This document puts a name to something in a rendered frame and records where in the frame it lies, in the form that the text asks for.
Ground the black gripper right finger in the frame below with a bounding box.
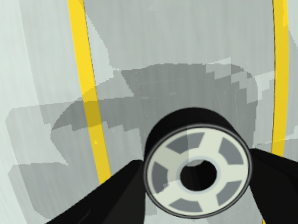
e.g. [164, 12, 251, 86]
[249, 148, 298, 224]

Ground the yellow rectangular outline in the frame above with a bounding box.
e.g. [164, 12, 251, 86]
[68, 0, 289, 184]

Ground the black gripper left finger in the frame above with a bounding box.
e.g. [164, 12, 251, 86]
[47, 160, 145, 224]

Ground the black tyre with pale grey rim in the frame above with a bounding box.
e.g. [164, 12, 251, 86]
[142, 107, 253, 218]

